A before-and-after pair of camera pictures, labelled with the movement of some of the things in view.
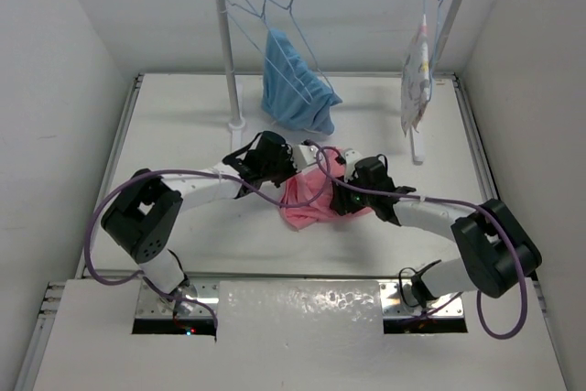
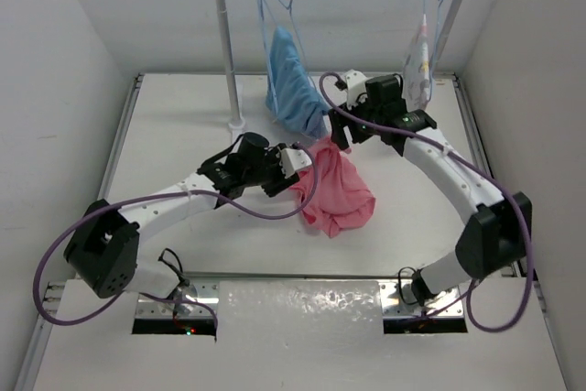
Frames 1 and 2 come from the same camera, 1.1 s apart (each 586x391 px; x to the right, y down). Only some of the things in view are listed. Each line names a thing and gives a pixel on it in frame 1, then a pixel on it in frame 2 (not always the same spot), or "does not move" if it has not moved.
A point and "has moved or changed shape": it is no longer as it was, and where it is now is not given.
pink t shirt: (308, 184) has moved or changed shape
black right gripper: (341, 200) → (339, 135)
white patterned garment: (416, 81) does not move
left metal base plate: (152, 304) does not move
